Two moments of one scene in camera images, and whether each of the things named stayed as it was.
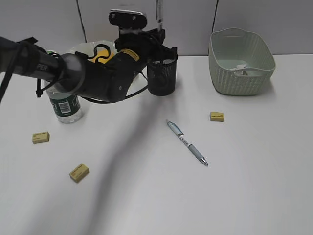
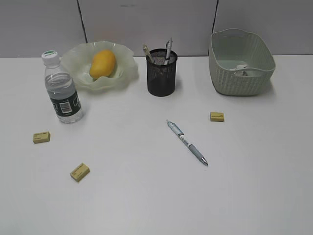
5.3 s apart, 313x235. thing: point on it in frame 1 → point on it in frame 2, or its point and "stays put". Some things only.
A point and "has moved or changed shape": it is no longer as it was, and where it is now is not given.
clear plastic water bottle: x=67 y=107 stays put
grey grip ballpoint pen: x=179 y=133 stays put
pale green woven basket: x=240 y=62 stays put
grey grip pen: x=160 y=14 has moved or changed shape
